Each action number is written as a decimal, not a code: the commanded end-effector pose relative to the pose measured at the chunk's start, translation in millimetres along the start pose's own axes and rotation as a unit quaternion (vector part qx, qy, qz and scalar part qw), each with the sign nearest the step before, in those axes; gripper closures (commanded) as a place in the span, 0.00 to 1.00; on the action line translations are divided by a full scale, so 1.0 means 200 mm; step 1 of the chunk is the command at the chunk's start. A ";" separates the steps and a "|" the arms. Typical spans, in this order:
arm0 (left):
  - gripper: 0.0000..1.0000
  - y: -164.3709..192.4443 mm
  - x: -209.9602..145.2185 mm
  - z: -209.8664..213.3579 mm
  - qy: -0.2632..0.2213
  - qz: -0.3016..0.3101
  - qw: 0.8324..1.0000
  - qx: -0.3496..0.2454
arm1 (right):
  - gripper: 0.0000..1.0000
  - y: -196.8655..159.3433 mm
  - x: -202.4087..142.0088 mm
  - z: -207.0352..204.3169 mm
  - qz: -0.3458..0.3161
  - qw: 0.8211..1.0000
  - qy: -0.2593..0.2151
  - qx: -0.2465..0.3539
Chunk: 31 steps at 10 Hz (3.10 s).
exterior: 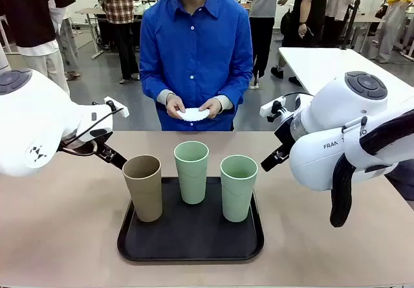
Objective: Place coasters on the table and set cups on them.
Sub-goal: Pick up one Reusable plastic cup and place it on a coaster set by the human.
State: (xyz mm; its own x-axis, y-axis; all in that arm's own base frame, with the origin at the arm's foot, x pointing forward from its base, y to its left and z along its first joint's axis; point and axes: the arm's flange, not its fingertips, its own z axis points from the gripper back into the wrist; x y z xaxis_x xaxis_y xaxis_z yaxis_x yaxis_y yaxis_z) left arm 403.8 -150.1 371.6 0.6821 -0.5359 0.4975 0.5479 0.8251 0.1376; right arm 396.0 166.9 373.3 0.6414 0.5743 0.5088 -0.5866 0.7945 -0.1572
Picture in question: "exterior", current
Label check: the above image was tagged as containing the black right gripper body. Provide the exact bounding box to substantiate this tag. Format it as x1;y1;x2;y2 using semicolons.
274;115;298;151

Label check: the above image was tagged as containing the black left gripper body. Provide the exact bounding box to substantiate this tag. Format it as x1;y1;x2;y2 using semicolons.
60;127;114;157

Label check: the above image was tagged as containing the brown plastic cup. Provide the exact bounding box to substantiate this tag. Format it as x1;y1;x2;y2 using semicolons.
122;155;162;223

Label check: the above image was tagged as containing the pale green plastic cup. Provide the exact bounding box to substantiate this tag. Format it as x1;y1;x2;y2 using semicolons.
219;155;259;223
173;141;210;205

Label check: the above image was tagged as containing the white scalloped paper coaster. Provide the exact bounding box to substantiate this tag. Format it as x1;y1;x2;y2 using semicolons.
179;107;211;122

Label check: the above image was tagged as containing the person's left forearm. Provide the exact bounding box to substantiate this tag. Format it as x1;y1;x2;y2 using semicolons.
215;71;254;111

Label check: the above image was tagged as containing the person's right forearm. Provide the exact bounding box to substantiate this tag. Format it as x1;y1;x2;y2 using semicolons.
139;67;177;107

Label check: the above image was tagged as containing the person's left hand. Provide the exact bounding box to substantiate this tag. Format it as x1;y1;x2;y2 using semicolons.
199;98;224;120

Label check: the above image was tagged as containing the person's right hand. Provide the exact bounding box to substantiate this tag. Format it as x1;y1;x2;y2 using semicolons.
166;94;187;120

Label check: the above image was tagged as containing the white background table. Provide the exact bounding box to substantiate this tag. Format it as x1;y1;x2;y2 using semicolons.
278;47;414;91

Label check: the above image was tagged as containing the person in grey trousers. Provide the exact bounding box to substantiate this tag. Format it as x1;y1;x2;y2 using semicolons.
48;0;82;82

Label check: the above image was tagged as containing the black plastic tray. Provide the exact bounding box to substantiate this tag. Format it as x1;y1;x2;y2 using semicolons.
116;176;265;263

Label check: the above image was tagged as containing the black backpack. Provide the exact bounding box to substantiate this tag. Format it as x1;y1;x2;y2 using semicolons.
279;8;294;37

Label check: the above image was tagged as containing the person's blue shirt torso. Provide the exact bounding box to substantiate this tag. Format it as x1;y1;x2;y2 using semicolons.
138;0;254;132

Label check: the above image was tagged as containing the white cylindrical air purifier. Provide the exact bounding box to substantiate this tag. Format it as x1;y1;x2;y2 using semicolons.
0;45;10;72

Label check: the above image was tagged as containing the wooden background desk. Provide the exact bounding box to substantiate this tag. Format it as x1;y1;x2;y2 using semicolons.
74;7;107;59

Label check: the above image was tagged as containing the seated person beside table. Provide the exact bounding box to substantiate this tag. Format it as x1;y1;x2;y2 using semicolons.
384;158;414;201

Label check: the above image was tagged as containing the person in black clothes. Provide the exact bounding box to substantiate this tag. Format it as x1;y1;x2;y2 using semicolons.
270;0;332;87

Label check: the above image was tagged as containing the black tripod pole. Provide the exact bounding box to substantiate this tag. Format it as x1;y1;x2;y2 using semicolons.
341;0;369;51

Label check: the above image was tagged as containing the person in plaid shirt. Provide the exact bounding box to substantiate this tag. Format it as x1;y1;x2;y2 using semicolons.
93;0;145;85

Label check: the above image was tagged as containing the person in grey shirt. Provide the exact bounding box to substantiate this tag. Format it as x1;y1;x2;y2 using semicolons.
245;0;296;90

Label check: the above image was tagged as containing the man in black tee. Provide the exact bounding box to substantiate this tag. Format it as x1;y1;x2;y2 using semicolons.
0;0;77;98

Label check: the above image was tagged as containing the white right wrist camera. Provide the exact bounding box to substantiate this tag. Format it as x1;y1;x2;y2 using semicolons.
259;96;288;118

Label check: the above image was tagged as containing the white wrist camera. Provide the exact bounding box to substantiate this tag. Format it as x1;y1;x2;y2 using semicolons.
103;96;130;118
259;96;288;118

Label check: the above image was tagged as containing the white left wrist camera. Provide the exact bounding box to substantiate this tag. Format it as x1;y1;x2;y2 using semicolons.
103;96;130;118

